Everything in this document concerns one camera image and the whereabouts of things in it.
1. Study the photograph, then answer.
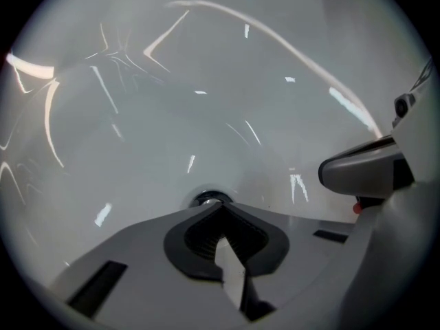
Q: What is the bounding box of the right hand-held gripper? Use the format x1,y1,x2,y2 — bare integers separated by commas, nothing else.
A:
318,56,440,261

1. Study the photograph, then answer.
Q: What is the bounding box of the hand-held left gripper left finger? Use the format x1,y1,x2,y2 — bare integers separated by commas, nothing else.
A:
50,201,247,327

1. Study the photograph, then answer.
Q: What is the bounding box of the white bathtub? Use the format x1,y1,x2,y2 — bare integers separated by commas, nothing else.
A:
0,0,439,290

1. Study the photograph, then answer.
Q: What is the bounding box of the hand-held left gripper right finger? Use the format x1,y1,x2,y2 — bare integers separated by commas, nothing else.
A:
219,201,358,323

